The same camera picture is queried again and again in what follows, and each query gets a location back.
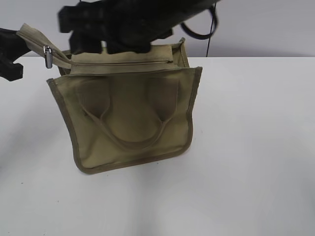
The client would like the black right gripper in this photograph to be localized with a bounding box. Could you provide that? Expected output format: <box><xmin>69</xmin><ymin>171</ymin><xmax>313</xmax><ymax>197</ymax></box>
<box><xmin>58</xmin><ymin>0</ymin><xmax>219</xmax><ymax>54</ymax></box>

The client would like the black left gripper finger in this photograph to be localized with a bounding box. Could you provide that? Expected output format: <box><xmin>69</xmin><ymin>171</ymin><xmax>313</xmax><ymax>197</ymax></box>
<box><xmin>0</xmin><ymin>28</ymin><xmax>29</xmax><ymax>81</ymax></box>

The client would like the silver zipper pull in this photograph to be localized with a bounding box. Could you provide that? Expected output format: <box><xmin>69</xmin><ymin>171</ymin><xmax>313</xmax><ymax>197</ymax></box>
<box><xmin>43</xmin><ymin>45</ymin><xmax>53</xmax><ymax>69</ymax></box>

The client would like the olive yellow canvas bag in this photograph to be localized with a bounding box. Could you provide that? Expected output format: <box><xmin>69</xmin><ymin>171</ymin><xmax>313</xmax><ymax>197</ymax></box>
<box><xmin>17</xmin><ymin>24</ymin><xmax>202</xmax><ymax>174</ymax></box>

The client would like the black cable loop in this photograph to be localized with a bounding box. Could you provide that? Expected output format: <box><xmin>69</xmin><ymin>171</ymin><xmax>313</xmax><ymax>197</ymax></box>
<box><xmin>181</xmin><ymin>0</ymin><xmax>220</xmax><ymax>39</ymax></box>

